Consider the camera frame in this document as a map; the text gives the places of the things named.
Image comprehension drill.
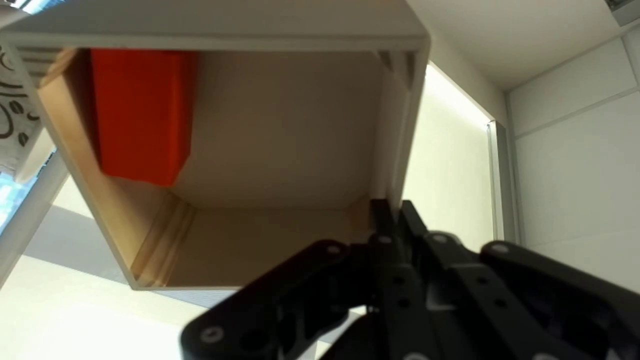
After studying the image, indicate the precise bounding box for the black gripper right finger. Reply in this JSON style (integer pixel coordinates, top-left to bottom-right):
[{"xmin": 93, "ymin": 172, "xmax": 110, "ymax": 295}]
[{"xmin": 398, "ymin": 197, "xmax": 640, "ymax": 360}]

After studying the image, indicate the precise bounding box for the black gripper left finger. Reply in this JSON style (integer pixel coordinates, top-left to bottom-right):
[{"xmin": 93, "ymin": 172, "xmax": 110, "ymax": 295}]
[{"xmin": 178, "ymin": 195, "xmax": 402, "ymax": 360}]

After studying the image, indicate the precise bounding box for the light wooden box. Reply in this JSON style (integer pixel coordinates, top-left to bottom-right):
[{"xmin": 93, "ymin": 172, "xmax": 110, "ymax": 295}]
[{"xmin": 0, "ymin": 0, "xmax": 433, "ymax": 291}]

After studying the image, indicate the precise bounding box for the red block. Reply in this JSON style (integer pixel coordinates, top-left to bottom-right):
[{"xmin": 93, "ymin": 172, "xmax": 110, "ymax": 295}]
[{"xmin": 88, "ymin": 48, "xmax": 201, "ymax": 188}]

